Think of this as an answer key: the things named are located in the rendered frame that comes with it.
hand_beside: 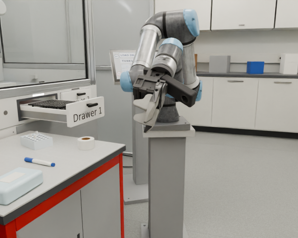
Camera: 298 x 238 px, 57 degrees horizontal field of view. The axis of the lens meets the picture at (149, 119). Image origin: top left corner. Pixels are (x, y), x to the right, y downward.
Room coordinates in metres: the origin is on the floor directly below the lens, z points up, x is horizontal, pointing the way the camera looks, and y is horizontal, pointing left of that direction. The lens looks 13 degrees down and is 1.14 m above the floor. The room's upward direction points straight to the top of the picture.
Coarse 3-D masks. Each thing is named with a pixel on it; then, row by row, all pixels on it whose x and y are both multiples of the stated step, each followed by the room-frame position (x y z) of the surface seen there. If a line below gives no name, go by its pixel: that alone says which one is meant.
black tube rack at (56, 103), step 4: (48, 100) 1.56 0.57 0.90; (52, 100) 1.56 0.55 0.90; (56, 100) 1.55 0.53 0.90; (60, 100) 1.56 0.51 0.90; (28, 104) 1.42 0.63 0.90; (32, 104) 1.41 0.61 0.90; (36, 104) 1.41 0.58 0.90; (40, 104) 1.41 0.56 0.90; (44, 104) 1.41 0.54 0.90; (48, 104) 1.41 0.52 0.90; (52, 104) 1.41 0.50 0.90; (56, 104) 1.41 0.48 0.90; (60, 104) 1.41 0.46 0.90; (64, 104) 1.41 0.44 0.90; (52, 108) 1.46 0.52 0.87; (56, 108) 1.46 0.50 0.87; (60, 108) 1.35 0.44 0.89; (64, 108) 1.46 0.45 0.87
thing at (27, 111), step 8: (24, 104) 1.45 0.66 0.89; (24, 112) 1.38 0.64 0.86; (32, 112) 1.36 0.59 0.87; (40, 112) 1.34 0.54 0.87; (48, 112) 1.32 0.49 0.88; (56, 112) 1.30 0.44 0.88; (64, 112) 1.28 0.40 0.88; (48, 120) 1.32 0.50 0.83; (56, 120) 1.30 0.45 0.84; (64, 120) 1.28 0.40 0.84
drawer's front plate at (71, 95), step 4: (88, 88) 1.90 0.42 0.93; (64, 92) 1.69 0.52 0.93; (68, 92) 1.71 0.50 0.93; (72, 92) 1.74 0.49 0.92; (76, 92) 1.78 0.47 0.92; (80, 92) 1.82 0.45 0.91; (84, 92) 1.85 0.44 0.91; (88, 92) 1.90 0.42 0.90; (64, 96) 1.67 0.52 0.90; (68, 96) 1.71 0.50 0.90; (72, 96) 1.74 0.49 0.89; (76, 96) 1.78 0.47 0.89; (80, 96) 1.81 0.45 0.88; (84, 96) 1.85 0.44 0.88; (68, 100) 1.70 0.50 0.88; (72, 100) 1.74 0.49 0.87
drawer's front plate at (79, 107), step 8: (72, 104) 1.27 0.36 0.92; (80, 104) 1.32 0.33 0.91; (72, 112) 1.26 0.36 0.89; (80, 112) 1.32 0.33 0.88; (88, 112) 1.38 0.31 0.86; (96, 112) 1.44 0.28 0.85; (104, 112) 1.51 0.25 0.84; (72, 120) 1.26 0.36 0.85; (80, 120) 1.32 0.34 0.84; (88, 120) 1.37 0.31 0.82
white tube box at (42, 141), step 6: (24, 138) 1.14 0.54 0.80; (30, 138) 1.15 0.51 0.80; (36, 138) 1.15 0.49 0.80; (42, 138) 1.15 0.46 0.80; (48, 138) 1.14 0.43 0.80; (24, 144) 1.15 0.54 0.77; (30, 144) 1.11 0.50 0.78; (36, 144) 1.10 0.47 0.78; (42, 144) 1.12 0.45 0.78; (48, 144) 1.14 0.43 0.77
